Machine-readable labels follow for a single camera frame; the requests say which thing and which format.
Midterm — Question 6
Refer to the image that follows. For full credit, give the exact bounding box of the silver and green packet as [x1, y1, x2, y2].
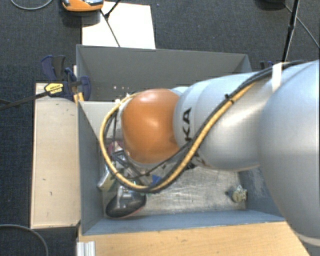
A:
[96, 169, 119, 193]

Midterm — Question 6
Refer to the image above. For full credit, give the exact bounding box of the black and red oval object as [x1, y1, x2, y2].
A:
[105, 186, 148, 220]

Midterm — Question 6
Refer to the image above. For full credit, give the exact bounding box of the pale wood flat board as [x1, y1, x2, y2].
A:
[29, 82, 82, 230]

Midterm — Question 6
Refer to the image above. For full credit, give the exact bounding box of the grey metal bin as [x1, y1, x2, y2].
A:
[75, 44, 287, 237]

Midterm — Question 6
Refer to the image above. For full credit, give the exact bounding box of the small beige toy figure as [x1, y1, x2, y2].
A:
[225, 185, 248, 203]

